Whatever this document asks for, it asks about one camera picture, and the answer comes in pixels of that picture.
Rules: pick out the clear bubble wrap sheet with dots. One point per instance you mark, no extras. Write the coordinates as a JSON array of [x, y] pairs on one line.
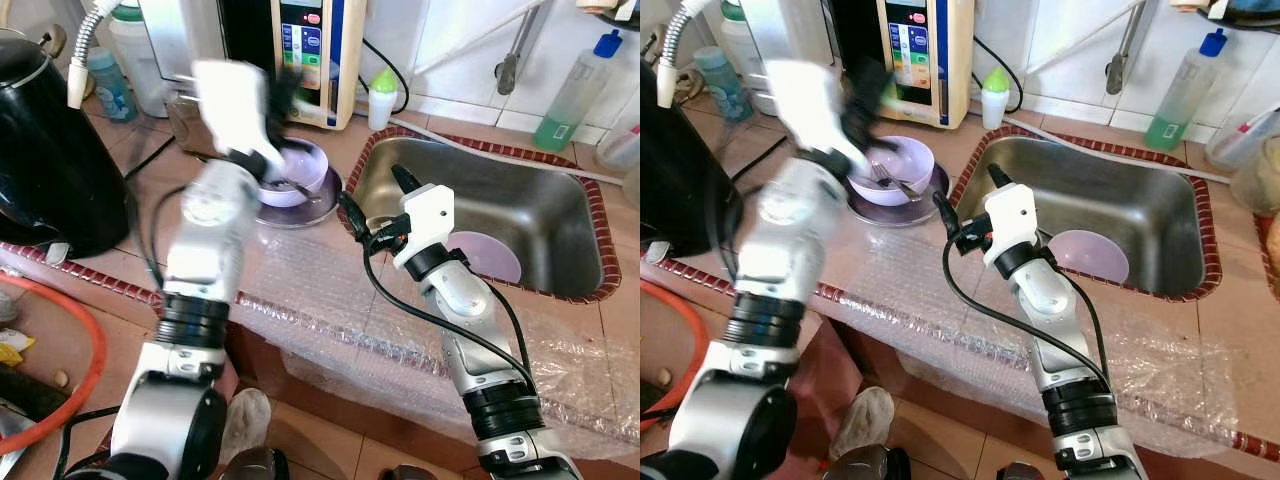
[[900, 290], [330, 300]]

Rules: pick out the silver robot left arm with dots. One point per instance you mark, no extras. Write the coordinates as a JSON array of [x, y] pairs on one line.
[[200, 250], [785, 250]]

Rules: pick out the large purple plastic bowl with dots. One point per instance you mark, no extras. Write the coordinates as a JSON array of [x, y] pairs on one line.
[[905, 160], [305, 160]]

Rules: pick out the orange plastic hoop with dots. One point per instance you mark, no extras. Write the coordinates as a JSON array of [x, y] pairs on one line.
[[100, 350], [703, 345]]

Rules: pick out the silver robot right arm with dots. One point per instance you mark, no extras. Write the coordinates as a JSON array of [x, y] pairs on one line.
[[1045, 295], [470, 300]]

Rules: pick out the dark robot foot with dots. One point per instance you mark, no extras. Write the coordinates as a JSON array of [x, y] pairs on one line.
[[865, 465], [1020, 472], [255, 466], [410, 473]]

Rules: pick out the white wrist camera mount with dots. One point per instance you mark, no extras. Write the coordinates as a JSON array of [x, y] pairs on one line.
[[1012, 215], [810, 100], [425, 215], [230, 105]]

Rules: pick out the tan textured round object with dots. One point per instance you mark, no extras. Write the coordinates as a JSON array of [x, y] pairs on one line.
[[1273, 250]]

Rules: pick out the white bottle with green cap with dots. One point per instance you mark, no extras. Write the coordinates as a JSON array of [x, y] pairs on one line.
[[745, 55], [135, 60]]

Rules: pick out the cream water ionizer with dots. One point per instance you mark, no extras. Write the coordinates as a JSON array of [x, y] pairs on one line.
[[310, 50], [925, 60]]

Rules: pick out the small purple plastic bowl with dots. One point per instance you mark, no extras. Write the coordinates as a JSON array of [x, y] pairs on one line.
[[1090, 258], [490, 258]]

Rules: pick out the dark robot left foot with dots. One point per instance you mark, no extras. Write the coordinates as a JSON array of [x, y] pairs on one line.
[[255, 466], [865, 465]]

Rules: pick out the teal plastic bottle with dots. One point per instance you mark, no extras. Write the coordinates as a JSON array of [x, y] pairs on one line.
[[108, 90], [722, 85]]

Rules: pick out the dark robot right foot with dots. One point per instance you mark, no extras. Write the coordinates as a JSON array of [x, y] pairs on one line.
[[1020, 472], [410, 473]]

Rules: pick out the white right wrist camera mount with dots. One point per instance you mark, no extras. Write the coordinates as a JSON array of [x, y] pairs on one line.
[[1012, 215], [425, 215]]

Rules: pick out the small white green-tipped bottle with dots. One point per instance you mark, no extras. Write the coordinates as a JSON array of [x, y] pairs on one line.
[[995, 100], [382, 100]]

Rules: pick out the metal wall tap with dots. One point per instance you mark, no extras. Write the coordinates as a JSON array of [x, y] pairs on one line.
[[507, 72], [1117, 70]]

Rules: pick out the worn white shoe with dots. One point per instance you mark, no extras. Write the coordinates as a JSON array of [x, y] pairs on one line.
[[245, 420], [865, 420]]

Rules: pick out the clear glass jar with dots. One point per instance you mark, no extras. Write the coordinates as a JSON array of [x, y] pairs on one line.
[[632, 188], [1258, 180]]

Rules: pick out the clear plastic container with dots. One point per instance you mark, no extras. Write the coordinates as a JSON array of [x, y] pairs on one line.
[[1240, 145], [620, 150]]

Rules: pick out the stainless steel sink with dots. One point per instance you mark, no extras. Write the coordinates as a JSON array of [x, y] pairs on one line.
[[1120, 200], [520, 220]]

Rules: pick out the silver blender with glass jar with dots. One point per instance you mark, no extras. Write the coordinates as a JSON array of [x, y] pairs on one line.
[[790, 30], [175, 40]]

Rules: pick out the black electric kettle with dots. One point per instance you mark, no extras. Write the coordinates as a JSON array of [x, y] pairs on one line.
[[680, 170], [50, 150]]

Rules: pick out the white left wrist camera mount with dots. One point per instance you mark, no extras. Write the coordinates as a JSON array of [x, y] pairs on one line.
[[230, 105], [810, 100]]

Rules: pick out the blue-capped green soap bottle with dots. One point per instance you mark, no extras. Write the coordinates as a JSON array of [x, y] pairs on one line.
[[1175, 105], [560, 110]]

